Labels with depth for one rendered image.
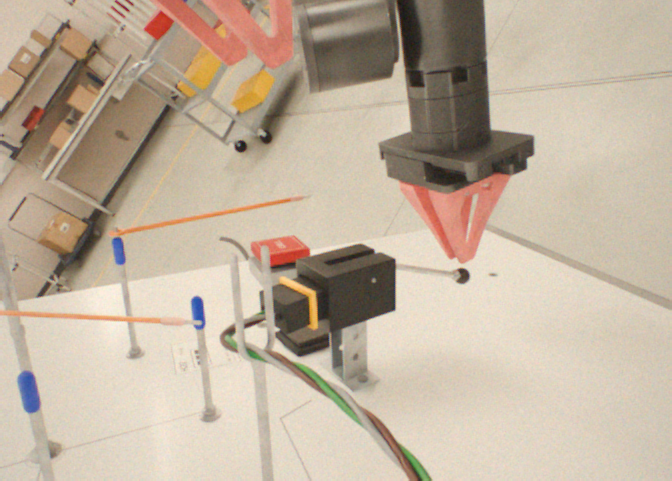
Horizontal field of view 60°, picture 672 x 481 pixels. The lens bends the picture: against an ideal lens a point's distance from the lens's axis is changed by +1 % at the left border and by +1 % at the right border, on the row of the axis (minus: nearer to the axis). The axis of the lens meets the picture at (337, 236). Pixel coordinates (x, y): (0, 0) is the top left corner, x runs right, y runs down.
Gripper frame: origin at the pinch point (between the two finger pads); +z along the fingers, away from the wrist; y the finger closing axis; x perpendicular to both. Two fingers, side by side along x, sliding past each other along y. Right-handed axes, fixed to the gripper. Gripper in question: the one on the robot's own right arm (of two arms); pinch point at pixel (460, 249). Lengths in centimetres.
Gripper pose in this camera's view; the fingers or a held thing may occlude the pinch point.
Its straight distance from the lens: 47.0
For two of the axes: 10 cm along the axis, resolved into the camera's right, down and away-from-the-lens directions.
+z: 1.6, 9.0, 4.0
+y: 5.5, 2.6, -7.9
